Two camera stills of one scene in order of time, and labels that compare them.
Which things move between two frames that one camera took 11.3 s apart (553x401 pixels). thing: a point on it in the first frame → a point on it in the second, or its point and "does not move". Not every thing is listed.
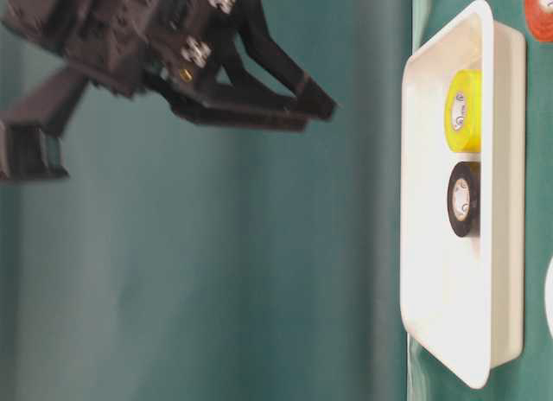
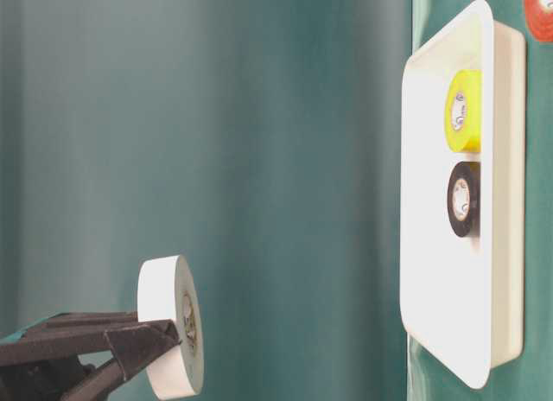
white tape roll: (549, 297) → (167, 291)
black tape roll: (463, 199) does not move
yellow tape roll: (463, 111) does not move
